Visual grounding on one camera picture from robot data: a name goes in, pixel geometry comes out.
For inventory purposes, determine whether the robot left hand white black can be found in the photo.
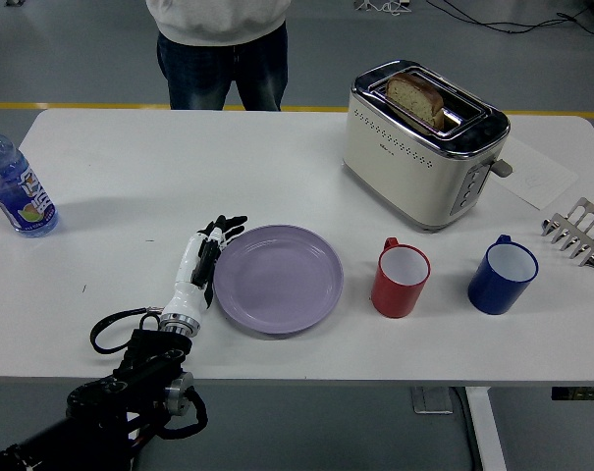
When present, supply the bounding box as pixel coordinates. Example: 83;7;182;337
161;213;249;324

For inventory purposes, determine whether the purple round plate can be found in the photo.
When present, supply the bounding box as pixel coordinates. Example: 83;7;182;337
212;224;346;336

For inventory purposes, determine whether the red mug white inside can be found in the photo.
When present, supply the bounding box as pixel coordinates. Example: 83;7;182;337
370;236;432;319

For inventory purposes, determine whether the clear water bottle blue cap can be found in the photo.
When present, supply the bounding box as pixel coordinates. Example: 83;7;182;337
0;118;60;238

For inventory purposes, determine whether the cream and chrome toaster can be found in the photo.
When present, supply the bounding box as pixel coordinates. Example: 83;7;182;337
342;59;514;234

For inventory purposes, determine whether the person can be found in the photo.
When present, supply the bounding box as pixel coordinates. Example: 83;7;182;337
145;0;290;112

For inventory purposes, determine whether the grey box under table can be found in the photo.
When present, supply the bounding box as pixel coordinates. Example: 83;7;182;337
409;387;456;415

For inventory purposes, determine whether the bread slice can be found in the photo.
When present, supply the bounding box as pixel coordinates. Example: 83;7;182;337
385;72;446;130

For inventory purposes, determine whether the blue mug white inside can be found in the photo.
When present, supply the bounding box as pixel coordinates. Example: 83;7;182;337
466;234;540;316

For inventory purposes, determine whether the white table leg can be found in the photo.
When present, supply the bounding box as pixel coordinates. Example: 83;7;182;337
463;387;508;471

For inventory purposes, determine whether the white paper sheet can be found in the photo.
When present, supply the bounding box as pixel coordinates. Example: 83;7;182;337
487;136;580;211

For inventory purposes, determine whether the silver metal toast rack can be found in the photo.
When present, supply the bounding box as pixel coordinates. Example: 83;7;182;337
540;197;594;269

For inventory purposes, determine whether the black table height controller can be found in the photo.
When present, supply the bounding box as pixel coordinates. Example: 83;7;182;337
551;387;594;401

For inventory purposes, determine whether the grey cable under table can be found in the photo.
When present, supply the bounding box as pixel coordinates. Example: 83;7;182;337
451;387;484;471

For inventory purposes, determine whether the white cable bundle on floor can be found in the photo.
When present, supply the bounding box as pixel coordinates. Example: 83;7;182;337
352;0;413;14

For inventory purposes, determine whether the black cable on floor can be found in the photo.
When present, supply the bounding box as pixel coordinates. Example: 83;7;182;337
426;0;594;36

